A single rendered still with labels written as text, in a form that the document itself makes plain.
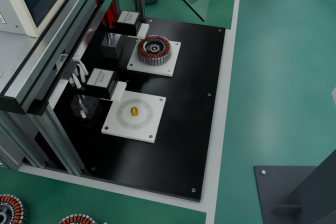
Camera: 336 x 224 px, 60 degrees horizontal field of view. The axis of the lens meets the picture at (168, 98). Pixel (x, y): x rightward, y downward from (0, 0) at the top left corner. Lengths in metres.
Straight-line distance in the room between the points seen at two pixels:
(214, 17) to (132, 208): 0.77
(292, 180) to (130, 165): 1.09
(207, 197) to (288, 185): 0.94
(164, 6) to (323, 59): 1.40
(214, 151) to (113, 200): 0.29
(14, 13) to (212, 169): 0.57
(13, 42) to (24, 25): 0.04
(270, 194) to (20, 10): 1.39
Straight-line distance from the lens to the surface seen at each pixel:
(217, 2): 1.27
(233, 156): 1.67
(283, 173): 1.69
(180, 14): 1.20
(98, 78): 0.75
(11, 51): 0.59
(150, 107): 0.85
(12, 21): 0.60
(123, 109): 0.85
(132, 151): 0.79
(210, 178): 0.79
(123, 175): 0.77
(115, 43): 0.97
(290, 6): 2.70
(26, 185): 0.85
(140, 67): 0.95
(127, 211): 0.76
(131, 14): 0.92
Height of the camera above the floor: 1.48
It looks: 54 degrees down
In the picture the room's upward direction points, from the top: straight up
